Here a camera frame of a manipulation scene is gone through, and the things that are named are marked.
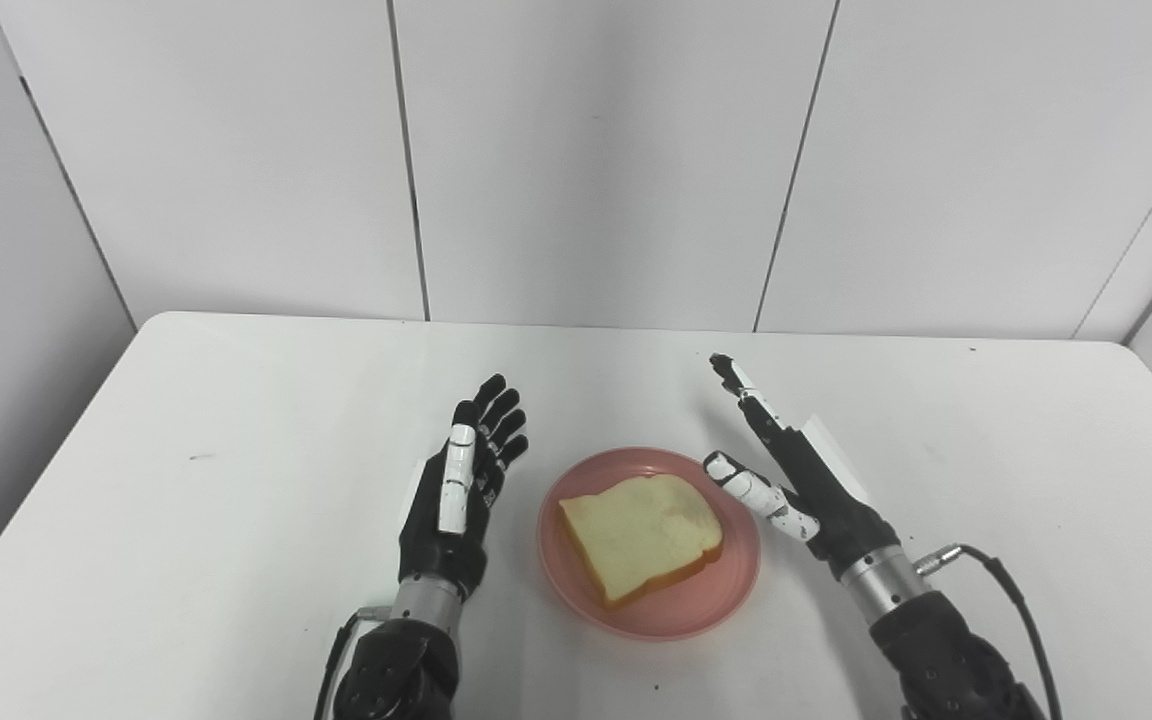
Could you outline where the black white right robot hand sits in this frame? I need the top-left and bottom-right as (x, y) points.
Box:
(703, 352), (902, 579)

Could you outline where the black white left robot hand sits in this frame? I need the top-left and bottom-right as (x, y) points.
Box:
(397, 374), (530, 601)

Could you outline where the pink round plate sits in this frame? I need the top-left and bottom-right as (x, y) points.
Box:
(537, 447), (763, 642)

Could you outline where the slice of white bread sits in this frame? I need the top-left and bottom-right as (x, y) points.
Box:
(558, 474), (725, 609)

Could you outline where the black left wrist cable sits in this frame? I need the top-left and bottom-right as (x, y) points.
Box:
(314, 605), (387, 720)

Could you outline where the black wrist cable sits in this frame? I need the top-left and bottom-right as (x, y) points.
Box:
(916, 543), (1065, 720)
(314, 605), (387, 720)

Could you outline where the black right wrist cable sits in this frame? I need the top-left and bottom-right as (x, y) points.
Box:
(916, 543), (1065, 720)

